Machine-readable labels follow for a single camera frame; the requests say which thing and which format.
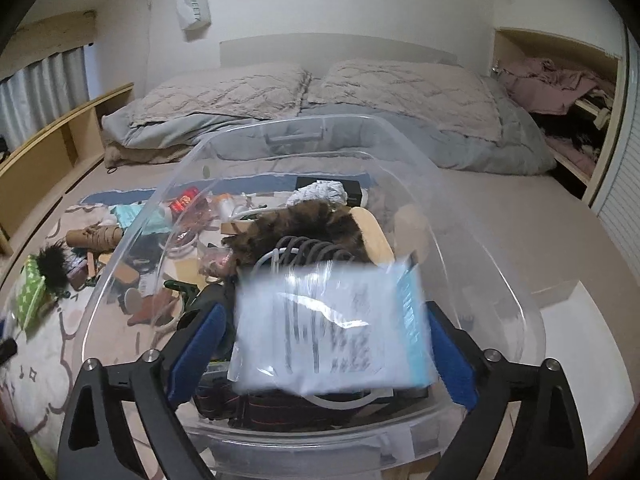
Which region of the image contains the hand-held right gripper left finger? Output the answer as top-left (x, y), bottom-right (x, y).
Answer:
top-left (57, 300), bottom-right (228, 480)

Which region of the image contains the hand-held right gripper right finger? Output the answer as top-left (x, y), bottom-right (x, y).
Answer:
top-left (425, 302), bottom-right (586, 480)

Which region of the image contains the clear packet with blue edge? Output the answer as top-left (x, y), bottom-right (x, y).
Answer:
top-left (227, 255), bottom-right (438, 396)

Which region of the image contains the white yarn ball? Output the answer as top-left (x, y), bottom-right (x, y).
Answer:
top-left (287, 180), bottom-right (348, 208)

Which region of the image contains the clear plastic storage bin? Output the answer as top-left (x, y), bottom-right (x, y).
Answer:
top-left (70, 112), bottom-right (546, 461)

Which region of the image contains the brown striped small box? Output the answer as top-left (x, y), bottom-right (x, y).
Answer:
top-left (67, 260), bottom-right (92, 291)

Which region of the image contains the flat oval wooden disc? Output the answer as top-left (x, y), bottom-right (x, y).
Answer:
top-left (350, 207), bottom-right (396, 266)

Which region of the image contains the teal wet wipes pack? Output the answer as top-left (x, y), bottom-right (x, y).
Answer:
top-left (112, 202), bottom-right (168, 233)

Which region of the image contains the brown furry item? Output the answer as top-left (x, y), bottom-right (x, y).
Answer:
top-left (222, 200), bottom-right (366, 281)

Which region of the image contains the black feather duster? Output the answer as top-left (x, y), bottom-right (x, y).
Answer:
top-left (37, 242), bottom-right (76, 291)

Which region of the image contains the green dotted tissue pack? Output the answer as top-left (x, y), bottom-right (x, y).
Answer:
top-left (15, 255), bottom-right (58, 331)

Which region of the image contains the beige fleece blanket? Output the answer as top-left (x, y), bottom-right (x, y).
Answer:
top-left (105, 137), bottom-right (196, 170)

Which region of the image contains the grey duvet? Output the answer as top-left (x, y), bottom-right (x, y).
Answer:
top-left (102, 105), bottom-right (556, 176)

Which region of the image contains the wooden closet shelf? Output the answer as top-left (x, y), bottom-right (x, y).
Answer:
top-left (492, 27), bottom-right (626, 201)

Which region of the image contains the wooden bedside shelf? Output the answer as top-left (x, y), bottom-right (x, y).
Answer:
top-left (0, 82), bottom-right (133, 256)

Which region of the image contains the white louvred door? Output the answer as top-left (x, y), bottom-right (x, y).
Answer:
top-left (590, 35), bottom-right (640, 261)

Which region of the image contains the pink clothes pile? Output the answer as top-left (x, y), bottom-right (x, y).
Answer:
top-left (500, 57), bottom-right (616, 113)

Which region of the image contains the grey white curtain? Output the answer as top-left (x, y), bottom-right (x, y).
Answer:
top-left (0, 45), bottom-right (93, 151)

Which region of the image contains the white hanging paper bag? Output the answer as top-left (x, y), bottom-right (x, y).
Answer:
top-left (174, 0), bottom-right (212, 42)

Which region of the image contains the rope-wrapped wooden post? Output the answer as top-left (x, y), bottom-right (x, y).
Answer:
top-left (67, 225), bottom-right (123, 252)

